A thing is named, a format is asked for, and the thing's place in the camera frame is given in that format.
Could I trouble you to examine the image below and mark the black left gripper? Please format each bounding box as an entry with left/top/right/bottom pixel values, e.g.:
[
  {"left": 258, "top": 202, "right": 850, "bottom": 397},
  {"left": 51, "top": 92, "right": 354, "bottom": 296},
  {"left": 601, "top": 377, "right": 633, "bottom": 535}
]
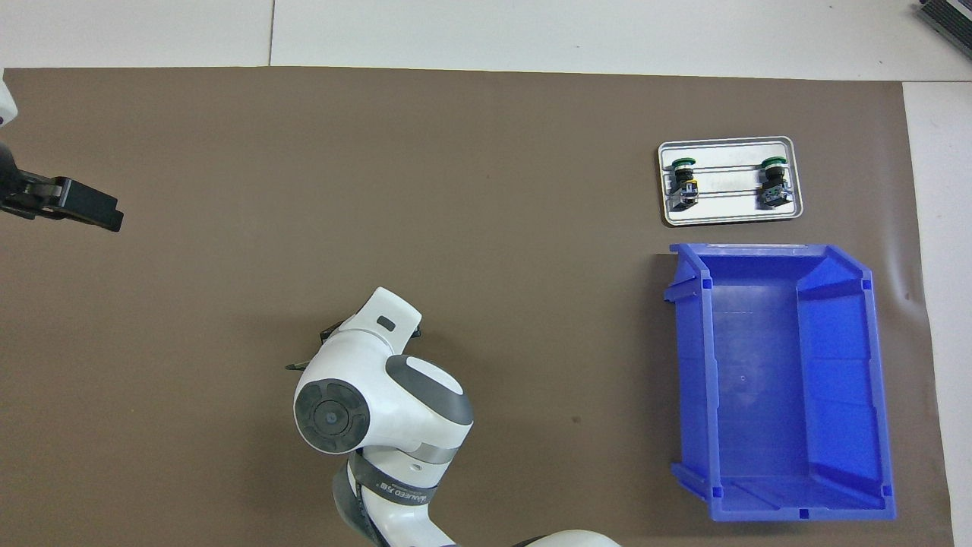
[{"left": 0, "top": 141, "right": 125, "bottom": 233}]

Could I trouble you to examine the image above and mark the brown table mat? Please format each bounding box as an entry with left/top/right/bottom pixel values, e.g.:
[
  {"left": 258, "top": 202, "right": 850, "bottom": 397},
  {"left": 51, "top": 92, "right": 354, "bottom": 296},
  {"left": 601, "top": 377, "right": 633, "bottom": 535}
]
[{"left": 0, "top": 67, "right": 955, "bottom": 547}]

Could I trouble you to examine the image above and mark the grey metal tray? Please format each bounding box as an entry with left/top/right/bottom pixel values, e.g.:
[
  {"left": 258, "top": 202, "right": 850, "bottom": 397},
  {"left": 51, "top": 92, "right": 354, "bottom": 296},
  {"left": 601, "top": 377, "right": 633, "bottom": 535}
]
[{"left": 658, "top": 136, "right": 804, "bottom": 227}]

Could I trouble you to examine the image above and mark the blue plastic storage bin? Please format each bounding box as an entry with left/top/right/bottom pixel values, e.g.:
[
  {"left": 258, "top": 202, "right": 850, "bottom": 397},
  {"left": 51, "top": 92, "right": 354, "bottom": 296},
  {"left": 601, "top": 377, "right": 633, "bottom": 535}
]
[{"left": 663, "top": 242, "right": 898, "bottom": 523}]

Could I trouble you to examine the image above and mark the grey ribbed device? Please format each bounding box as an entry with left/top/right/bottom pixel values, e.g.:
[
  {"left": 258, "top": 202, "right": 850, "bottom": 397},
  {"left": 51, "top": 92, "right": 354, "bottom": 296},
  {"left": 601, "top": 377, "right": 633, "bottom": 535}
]
[{"left": 914, "top": 0, "right": 972, "bottom": 49}]

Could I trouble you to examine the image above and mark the green push button switch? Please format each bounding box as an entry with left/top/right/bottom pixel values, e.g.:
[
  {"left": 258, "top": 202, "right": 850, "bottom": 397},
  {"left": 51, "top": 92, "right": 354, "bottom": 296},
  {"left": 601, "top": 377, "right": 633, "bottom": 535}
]
[
  {"left": 756, "top": 156, "right": 791, "bottom": 212},
  {"left": 666, "top": 156, "right": 700, "bottom": 212}
]

